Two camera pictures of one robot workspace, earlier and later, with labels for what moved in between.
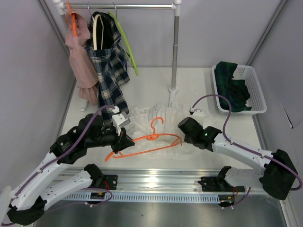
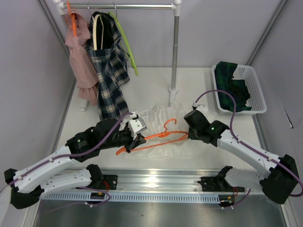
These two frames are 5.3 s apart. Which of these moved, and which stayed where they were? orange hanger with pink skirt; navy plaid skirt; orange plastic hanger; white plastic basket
Moved: orange plastic hanger
Stayed: orange hanger with pink skirt; navy plaid skirt; white plastic basket
